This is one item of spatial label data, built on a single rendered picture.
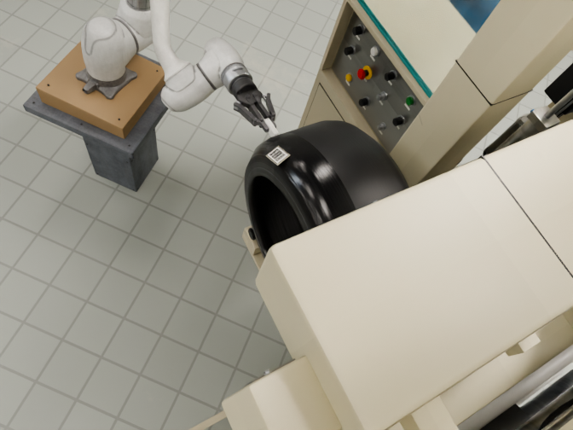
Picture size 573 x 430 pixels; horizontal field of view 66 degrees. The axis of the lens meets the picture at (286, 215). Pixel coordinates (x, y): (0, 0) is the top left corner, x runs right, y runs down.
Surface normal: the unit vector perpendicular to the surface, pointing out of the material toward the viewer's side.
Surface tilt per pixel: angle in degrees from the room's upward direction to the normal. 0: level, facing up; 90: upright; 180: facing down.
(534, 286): 0
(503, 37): 90
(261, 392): 18
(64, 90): 4
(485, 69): 90
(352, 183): 4
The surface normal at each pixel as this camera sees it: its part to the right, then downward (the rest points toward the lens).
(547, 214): 0.19, -0.43
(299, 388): 0.45, -0.52
